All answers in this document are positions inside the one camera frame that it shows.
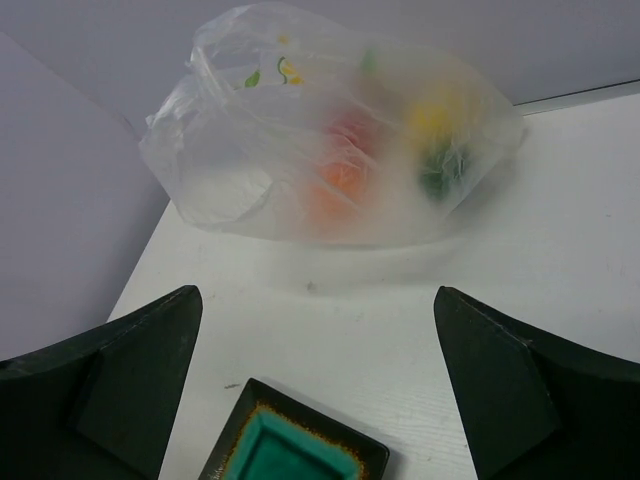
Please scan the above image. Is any orange fake fruit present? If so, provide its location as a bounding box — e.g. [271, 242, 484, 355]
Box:
[306, 160, 370, 227]

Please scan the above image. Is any yellow fake pear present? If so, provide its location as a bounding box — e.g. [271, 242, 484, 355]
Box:
[404, 74, 484, 146]

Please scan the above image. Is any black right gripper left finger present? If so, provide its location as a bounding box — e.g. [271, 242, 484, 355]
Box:
[1, 285, 202, 479]

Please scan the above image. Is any red fake apple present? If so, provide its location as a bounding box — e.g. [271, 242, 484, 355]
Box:
[326, 110, 382, 156]

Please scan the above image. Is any square teal black plate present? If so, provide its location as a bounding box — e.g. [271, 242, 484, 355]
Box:
[200, 378, 390, 479]

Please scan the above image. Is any green fake fruit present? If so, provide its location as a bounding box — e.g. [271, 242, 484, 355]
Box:
[417, 142, 471, 202]

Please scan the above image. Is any translucent plastic bag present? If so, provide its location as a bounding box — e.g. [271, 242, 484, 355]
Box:
[140, 2, 525, 247]

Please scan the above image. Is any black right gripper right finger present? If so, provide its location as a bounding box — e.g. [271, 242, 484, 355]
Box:
[434, 286, 639, 479]

